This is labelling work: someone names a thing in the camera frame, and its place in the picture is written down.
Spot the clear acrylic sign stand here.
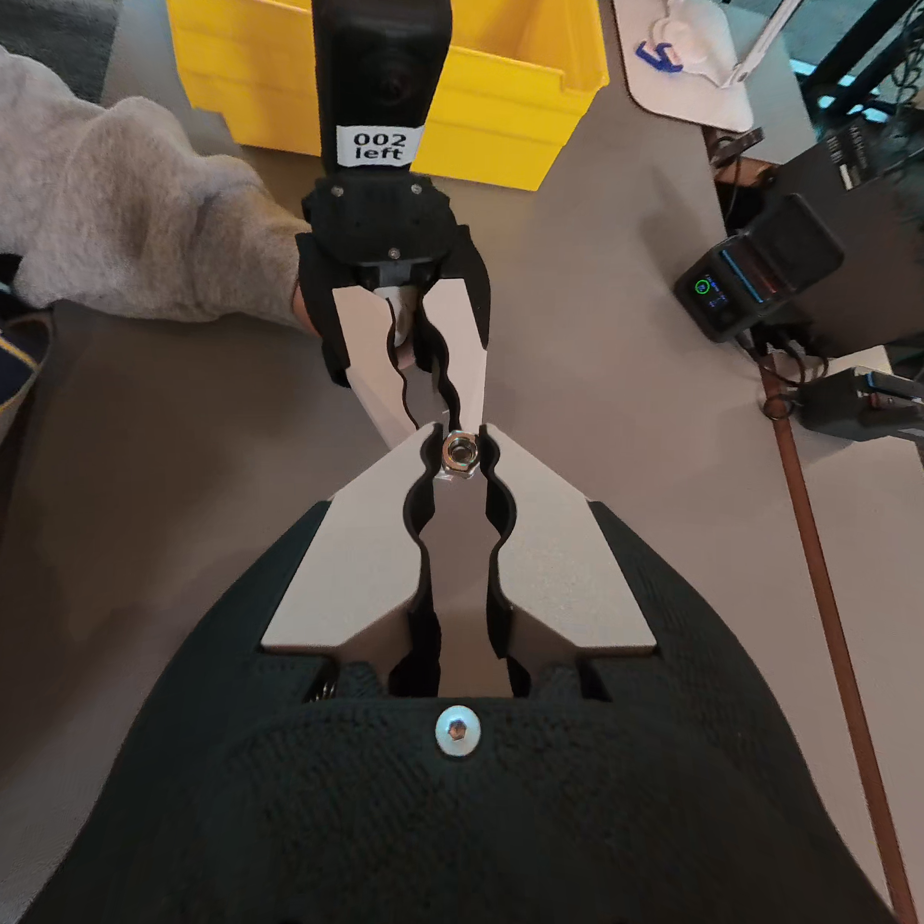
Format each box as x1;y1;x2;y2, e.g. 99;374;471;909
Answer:
718;0;804;89

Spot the white instruction sheet board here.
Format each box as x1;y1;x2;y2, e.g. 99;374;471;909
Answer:
614;0;755;134

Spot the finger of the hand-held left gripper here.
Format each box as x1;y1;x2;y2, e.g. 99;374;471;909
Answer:
417;276;489;434
332;285;423;452

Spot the black adapter block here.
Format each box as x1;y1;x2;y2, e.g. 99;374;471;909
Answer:
794;364;924;441

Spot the silver hex nut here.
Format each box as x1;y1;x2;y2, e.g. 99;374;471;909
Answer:
438;428;481;481

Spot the black cable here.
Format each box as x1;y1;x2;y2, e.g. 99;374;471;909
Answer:
736;325;813;387

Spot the person's left forearm grey sleeve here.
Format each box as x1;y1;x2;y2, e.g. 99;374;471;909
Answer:
0;47;319;336

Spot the brown cord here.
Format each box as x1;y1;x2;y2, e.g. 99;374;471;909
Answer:
758;346;919;924

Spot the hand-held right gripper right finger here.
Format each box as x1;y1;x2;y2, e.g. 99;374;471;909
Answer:
480;423;659;697

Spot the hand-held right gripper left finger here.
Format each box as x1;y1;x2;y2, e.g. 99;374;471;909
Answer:
260;423;443;697

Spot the yellow plastic bin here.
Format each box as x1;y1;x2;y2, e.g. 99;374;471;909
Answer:
166;0;611;192

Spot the black power station with display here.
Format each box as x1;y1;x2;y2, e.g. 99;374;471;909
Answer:
675;195;846;344

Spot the dark grey mat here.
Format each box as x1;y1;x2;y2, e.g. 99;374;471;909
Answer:
0;0;120;102

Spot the large black case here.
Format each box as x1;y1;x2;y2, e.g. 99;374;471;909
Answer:
776;133;924;358

